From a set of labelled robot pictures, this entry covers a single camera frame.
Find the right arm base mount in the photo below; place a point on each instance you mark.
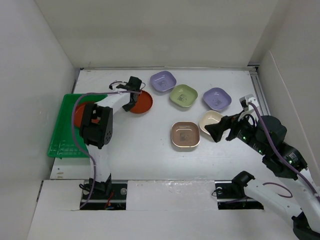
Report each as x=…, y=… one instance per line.
x=229, y=199

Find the green plastic bin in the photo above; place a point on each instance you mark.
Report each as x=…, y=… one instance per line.
x=62, y=144

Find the brown square dish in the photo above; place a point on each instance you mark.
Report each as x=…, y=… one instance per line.
x=185, y=134

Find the red round plate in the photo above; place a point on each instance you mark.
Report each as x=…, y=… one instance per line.
x=143, y=104
x=78, y=115

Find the right purple square dish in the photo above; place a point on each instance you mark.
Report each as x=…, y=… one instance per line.
x=217, y=98

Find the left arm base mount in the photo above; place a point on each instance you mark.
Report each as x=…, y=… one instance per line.
x=116, y=200

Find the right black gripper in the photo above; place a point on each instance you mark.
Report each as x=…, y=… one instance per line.
x=216, y=130

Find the cream square dish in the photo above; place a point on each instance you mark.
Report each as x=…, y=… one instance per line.
x=209, y=118

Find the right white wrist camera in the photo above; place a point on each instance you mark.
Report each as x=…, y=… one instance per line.
x=248, y=102

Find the right aluminium frame rail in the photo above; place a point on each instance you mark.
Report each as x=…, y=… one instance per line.
x=253, y=72

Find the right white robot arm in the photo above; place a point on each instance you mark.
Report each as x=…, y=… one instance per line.
x=266, y=136

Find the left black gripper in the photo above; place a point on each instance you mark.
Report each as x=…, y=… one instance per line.
x=127, y=108

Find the green square dish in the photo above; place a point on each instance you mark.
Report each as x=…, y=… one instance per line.
x=183, y=95

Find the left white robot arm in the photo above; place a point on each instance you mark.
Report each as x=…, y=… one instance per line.
x=96, y=129

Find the upper left purple square dish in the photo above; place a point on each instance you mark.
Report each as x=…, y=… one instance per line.
x=163, y=81

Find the purple square dish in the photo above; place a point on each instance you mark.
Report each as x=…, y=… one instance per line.
x=217, y=98
x=163, y=81

